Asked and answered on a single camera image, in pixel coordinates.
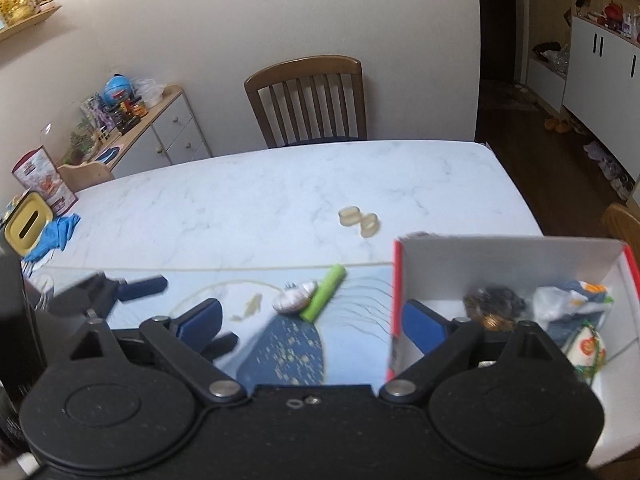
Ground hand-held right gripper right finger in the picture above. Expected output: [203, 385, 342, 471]
[380, 299, 571, 404]

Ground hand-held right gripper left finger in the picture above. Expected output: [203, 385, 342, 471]
[69, 297, 250, 404]

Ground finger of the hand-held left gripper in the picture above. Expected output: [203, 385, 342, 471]
[50, 271, 169, 319]
[200, 331, 239, 363]

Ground brown bead bracelet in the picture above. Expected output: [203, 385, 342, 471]
[462, 283, 529, 332]

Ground white candy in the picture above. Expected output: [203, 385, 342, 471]
[272, 281, 321, 316]

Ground white cardboard box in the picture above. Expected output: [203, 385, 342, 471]
[385, 232, 640, 472]

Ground green tube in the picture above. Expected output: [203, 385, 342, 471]
[299, 263, 348, 322]

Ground white and blue snack bag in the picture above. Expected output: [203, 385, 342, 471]
[530, 279, 615, 341]

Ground embroidered sachet with green tassel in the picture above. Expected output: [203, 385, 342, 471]
[562, 322, 609, 386]

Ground blue cloth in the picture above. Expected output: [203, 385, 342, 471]
[22, 212, 82, 265]

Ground yellow tissue box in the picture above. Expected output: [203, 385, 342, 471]
[3, 190, 55, 256]

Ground small wooden chair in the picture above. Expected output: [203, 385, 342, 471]
[57, 159, 116, 194]

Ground red carton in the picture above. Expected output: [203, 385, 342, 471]
[10, 145, 80, 217]

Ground white side cabinet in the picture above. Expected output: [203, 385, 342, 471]
[102, 84, 214, 179]

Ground dark jars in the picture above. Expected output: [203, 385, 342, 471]
[117, 97, 149, 121]

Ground clear plastic bag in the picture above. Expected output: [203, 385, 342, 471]
[132, 78, 166, 106]

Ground blue globe toy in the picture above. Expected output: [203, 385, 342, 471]
[103, 73, 134, 106]

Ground round-backed wooden chair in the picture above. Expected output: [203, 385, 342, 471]
[601, 203, 640, 257]

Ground door mat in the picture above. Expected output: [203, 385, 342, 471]
[482, 79, 541, 114]

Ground purple shoes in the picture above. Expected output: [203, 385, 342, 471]
[583, 140, 637, 201]

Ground slatted wooden dining chair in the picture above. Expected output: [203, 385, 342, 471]
[243, 54, 369, 150]

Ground white shoe bench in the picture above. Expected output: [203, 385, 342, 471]
[524, 42, 571, 114]

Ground white low cabinet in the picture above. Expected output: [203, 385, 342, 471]
[562, 14, 640, 182]

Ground dark door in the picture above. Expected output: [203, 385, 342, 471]
[477, 0, 524, 84]

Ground wooden wall shelf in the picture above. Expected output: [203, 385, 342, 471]
[0, 4, 62, 44]

